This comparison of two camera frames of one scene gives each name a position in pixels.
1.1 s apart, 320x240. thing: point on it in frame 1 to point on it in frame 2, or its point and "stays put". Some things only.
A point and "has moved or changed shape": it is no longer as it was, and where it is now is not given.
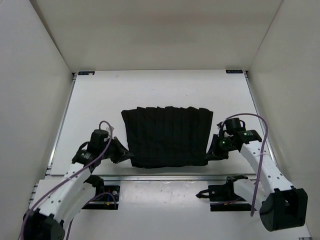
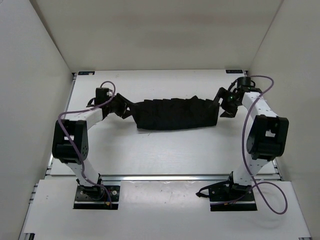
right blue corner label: x=234 y=71 stays put
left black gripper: x=122 y=153 to x=124 y=103
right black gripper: x=214 y=151 to x=229 y=112
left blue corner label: x=90 y=73 stays put
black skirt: x=166 y=136 has moved or changed shape
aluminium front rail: x=180 y=178 stays put
